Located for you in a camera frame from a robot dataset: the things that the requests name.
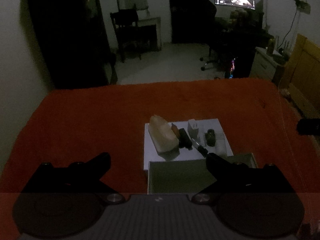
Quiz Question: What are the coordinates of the dark bee plush toy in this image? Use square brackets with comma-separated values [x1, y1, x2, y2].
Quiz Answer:
[205, 129, 216, 147]

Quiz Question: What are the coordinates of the clear plastic tube case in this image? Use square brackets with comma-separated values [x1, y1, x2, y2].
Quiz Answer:
[198, 125, 207, 147]

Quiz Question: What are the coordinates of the black rectangular case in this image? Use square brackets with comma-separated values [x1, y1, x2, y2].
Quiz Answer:
[178, 128, 193, 150]

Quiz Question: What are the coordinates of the white power adapter plug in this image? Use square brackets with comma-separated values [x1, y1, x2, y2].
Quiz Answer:
[187, 119, 199, 140]

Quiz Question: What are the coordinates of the clear vial black cap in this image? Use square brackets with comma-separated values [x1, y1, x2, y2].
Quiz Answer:
[191, 138, 208, 158]

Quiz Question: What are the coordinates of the brown lip balm tube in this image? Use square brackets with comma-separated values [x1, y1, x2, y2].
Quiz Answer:
[171, 123, 180, 138]

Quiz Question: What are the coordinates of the wooden cabinet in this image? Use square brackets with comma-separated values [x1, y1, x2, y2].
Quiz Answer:
[280, 34, 319, 118]

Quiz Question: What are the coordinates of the white drawer cabinet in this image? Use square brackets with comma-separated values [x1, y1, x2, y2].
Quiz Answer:
[249, 47, 285, 84]

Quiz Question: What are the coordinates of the red table cloth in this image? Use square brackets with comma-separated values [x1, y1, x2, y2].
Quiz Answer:
[1, 78, 319, 239]

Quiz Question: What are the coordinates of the open cardboard box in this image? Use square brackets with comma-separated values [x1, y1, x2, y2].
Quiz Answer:
[146, 152, 258, 195]

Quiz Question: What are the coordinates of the white flat board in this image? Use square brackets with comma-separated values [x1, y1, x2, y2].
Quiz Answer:
[143, 117, 234, 171]

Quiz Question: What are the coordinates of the black office chair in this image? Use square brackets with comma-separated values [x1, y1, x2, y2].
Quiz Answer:
[200, 0, 264, 79]

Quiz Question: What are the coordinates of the dark wooden chair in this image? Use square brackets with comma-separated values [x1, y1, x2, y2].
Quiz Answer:
[109, 4, 161, 63]

